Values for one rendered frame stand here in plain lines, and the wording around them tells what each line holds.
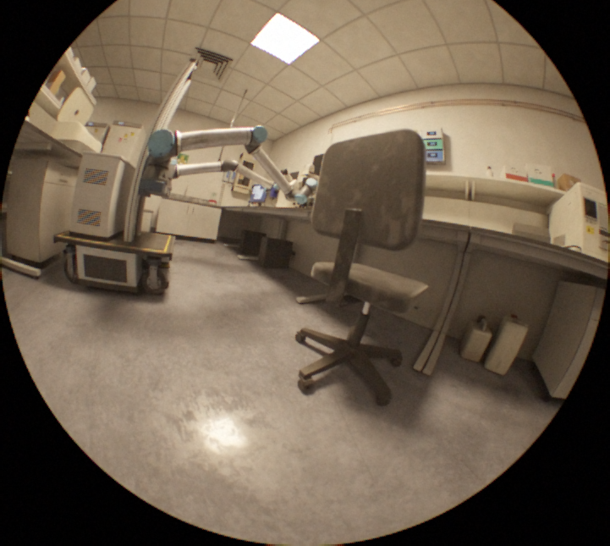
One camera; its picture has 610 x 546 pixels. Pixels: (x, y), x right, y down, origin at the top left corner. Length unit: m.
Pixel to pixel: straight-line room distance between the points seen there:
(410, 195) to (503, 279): 1.36
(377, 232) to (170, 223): 3.32
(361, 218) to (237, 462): 0.78
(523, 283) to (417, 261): 1.03
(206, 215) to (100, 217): 2.52
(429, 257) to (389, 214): 1.22
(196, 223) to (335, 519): 3.64
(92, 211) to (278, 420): 1.39
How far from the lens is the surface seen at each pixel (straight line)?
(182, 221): 3.49
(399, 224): 0.48
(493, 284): 1.69
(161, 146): 1.04
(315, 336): 0.94
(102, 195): 1.33
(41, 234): 1.83
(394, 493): 0.70
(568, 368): 1.44
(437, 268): 1.66
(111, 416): 0.74
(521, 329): 1.41
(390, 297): 0.53
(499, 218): 1.73
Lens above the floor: 0.60
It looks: 3 degrees down
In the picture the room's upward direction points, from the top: 11 degrees clockwise
